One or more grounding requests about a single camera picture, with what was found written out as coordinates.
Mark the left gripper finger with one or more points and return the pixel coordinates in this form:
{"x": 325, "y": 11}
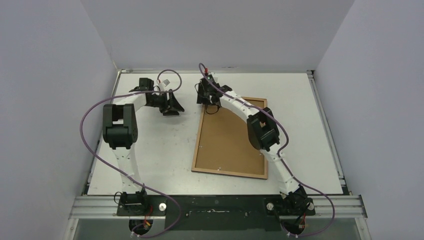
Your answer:
{"x": 173, "y": 104}
{"x": 170, "y": 113}

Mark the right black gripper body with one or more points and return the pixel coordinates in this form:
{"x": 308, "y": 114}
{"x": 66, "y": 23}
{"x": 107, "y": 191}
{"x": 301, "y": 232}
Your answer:
{"x": 204, "y": 94}

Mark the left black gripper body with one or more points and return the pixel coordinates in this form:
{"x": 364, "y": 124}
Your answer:
{"x": 160, "y": 101}

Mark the blue wooden picture frame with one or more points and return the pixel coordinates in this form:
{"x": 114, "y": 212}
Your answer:
{"x": 228, "y": 172}

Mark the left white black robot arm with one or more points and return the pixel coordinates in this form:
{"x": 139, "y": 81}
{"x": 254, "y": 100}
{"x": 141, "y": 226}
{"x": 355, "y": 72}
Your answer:
{"x": 120, "y": 132}

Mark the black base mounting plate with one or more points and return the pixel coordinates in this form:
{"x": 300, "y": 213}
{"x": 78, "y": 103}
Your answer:
{"x": 216, "y": 213}

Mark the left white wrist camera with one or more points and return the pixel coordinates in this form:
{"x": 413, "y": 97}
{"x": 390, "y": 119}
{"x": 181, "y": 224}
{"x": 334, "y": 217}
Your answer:
{"x": 163, "y": 85}

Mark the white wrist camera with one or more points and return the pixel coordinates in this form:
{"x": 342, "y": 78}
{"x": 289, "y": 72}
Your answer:
{"x": 163, "y": 85}
{"x": 212, "y": 76}

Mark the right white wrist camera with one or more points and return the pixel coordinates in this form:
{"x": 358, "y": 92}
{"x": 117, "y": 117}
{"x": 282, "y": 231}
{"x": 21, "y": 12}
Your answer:
{"x": 212, "y": 76}

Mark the aluminium front rail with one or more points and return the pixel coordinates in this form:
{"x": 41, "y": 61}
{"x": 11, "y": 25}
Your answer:
{"x": 96, "y": 207}

